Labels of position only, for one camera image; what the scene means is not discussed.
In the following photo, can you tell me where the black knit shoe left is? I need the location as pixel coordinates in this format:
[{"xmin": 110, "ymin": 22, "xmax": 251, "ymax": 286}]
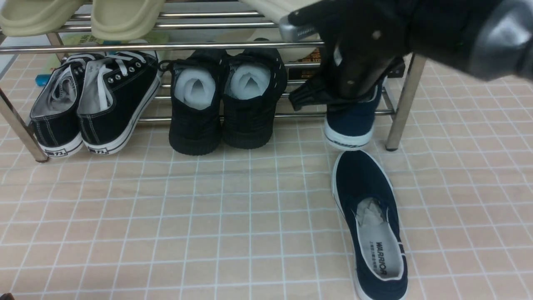
[{"xmin": 158, "ymin": 49, "xmax": 228, "ymax": 156}]

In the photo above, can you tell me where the black white canvas sneaker right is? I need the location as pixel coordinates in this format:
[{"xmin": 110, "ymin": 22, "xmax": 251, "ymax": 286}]
[{"xmin": 77, "ymin": 51, "xmax": 162, "ymax": 155}]

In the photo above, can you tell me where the olive green slipper far left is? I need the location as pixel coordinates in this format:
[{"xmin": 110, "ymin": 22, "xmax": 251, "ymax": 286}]
[{"xmin": 0, "ymin": 0, "xmax": 85, "ymax": 37}]

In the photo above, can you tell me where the black knit shoe right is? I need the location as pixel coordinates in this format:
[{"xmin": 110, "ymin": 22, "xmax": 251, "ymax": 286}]
[{"xmin": 222, "ymin": 47, "xmax": 287, "ymax": 150}]

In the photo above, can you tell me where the small blue object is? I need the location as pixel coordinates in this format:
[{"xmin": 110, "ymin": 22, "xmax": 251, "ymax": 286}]
[{"xmin": 35, "ymin": 74, "xmax": 51, "ymax": 87}]

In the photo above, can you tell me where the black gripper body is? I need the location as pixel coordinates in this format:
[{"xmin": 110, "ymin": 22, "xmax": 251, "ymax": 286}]
[{"xmin": 279, "ymin": 0, "xmax": 417, "ymax": 100}]

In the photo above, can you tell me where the black knit shoe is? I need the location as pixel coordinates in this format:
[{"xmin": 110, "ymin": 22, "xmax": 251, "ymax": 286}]
[
  {"xmin": 222, "ymin": 47, "xmax": 287, "ymax": 150},
  {"xmin": 158, "ymin": 49, "xmax": 228, "ymax": 156}
]

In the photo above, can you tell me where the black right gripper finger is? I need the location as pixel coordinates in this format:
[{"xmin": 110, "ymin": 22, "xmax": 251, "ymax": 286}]
[{"xmin": 288, "ymin": 75, "xmax": 377, "ymax": 111}]

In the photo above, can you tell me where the navy slip-on shoe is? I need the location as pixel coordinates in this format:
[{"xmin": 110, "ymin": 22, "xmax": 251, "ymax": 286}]
[
  {"xmin": 331, "ymin": 150, "xmax": 408, "ymax": 300},
  {"xmin": 324, "ymin": 80, "xmax": 383, "ymax": 151}
]

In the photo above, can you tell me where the olive green slipper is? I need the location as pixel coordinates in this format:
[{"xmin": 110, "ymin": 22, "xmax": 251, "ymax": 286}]
[
  {"xmin": 91, "ymin": 0, "xmax": 166, "ymax": 40},
  {"xmin": 0, "ymin": 0, "xmax": 85, "ymax": 37}
]

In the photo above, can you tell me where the silver metal shoe rack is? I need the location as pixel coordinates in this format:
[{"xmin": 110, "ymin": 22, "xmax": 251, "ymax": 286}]
[{"xmin": 1, "ymin": 11, "xmax": 426, "ymax": 163}]

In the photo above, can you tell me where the black white canvas sneaker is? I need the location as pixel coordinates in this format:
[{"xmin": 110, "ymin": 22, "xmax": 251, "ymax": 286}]
[
  {"xmin": 77, "ymin": 51, "xmax": 162, "ymax": 155},
  {"xmin": 29, "ymin": 52, "xmax": 105, "ymax": 158}
]

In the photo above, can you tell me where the black white canvas sneaker left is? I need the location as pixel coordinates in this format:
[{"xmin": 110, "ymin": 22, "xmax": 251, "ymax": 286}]
[{"xmin": 29, "ymin": 52, "xmax": 105, "ymax": 158}]

